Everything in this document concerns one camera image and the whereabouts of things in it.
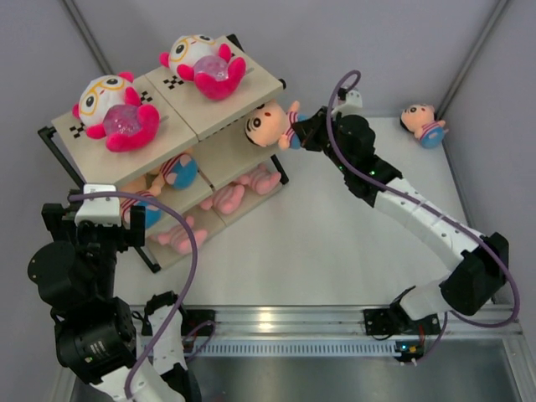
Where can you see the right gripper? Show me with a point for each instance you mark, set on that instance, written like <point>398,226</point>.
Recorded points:
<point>307,130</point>

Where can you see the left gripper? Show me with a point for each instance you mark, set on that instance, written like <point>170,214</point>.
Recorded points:
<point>61,222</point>

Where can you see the orange doll black hair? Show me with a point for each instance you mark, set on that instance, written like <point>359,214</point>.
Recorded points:
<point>269,124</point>

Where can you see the pink striped plush bottom shelf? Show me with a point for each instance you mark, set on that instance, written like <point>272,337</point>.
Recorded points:
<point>177,238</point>

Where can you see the small pink panda plush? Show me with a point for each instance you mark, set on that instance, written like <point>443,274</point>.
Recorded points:
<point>211,67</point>

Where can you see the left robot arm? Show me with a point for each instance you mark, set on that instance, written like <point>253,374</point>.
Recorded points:
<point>94,332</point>

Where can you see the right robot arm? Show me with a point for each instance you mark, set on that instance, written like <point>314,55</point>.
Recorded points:
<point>477,264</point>

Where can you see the beige three-tier shelf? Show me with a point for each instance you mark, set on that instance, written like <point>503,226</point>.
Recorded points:
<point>213,129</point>

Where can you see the orange doll blue pants front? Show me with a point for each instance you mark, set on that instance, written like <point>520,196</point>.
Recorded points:
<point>152,213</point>

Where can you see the orange doll blue pants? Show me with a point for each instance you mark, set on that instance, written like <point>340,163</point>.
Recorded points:
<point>152,213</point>
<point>177,172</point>

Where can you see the orange doll blue pants rear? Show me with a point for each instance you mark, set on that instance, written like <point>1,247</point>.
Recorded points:
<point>177,172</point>

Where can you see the large pink panda plush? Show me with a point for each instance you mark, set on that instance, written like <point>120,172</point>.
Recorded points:
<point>111,109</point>

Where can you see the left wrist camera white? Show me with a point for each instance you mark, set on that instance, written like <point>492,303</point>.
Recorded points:
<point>104,211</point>

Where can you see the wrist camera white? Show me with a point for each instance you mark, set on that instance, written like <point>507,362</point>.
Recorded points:
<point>104,211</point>
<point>349,99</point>

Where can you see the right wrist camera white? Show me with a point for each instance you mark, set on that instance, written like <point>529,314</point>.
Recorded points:
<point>349,99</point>

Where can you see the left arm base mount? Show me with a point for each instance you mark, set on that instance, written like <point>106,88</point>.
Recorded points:
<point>197,322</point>

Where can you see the aluminium rail frame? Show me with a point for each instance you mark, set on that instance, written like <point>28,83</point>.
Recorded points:
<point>324,332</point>

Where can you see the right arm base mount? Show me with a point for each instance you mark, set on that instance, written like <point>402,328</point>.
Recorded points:
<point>382,322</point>

